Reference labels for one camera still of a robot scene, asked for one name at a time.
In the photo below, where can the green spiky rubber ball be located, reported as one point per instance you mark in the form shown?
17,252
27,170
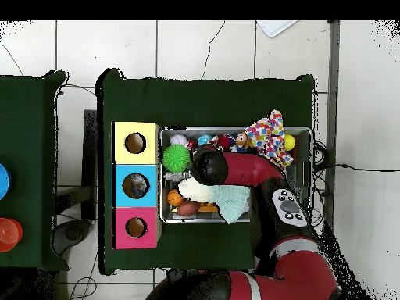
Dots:
176,157

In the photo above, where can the cream knitted cloth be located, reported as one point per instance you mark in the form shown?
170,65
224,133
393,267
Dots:
195,190

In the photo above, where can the mint green knitted cloth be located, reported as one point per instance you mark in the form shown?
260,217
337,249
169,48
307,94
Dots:
232,200

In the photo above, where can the colourful dotted cloth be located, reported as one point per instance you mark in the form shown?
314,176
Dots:
282,159
264,134

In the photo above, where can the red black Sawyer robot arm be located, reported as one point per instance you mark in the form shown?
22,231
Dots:
250,168

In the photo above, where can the wooden box with three holes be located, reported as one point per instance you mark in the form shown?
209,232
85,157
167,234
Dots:
150,150

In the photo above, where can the silver mesh bin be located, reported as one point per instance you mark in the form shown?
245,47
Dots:
300,175

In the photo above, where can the blue globe ball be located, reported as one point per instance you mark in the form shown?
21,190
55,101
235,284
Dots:
204,139

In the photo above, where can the white baseball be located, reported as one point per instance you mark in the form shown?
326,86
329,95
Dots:
178,139

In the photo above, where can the orange toy basketball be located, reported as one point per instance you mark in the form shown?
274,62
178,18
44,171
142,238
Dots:
173,197

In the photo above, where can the brown toy football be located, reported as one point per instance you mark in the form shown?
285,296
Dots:
188,207

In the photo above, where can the brown plush monkey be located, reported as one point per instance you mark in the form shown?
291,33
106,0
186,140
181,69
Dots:
242,140

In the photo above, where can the dark green table cloth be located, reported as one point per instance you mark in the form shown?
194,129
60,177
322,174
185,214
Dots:
203,103

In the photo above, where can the black floor stand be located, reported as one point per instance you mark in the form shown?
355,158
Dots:
90,156

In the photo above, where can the white tray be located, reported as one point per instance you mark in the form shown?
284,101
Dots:
275,26

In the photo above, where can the small green covered table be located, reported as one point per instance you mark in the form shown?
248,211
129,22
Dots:
28,125

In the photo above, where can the blue cup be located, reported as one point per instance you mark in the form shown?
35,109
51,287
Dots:
3,181

